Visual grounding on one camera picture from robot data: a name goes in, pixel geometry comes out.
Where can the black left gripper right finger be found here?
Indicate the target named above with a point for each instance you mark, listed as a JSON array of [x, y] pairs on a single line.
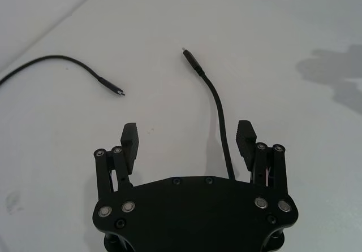
[[249, 147]]

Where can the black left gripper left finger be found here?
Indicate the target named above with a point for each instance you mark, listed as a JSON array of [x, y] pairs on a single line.
[[128, 147]]

